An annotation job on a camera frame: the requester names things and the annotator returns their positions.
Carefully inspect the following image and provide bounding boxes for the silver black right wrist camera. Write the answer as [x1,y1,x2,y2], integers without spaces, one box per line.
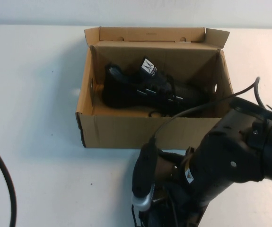
[130,141,159,211]

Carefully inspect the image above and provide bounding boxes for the black left camera cable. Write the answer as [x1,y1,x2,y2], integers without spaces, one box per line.
[0,136,18,227]

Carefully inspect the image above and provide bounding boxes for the brown cardboard shoe box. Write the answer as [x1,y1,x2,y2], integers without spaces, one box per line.
[76,26,241,150]

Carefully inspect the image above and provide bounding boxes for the black mesh sneaker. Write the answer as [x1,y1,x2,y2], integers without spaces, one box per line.
[102,56,210,118]
[131,184,198,227]

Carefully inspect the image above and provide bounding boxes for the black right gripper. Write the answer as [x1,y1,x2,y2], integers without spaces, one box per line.
[158,122,264,227]

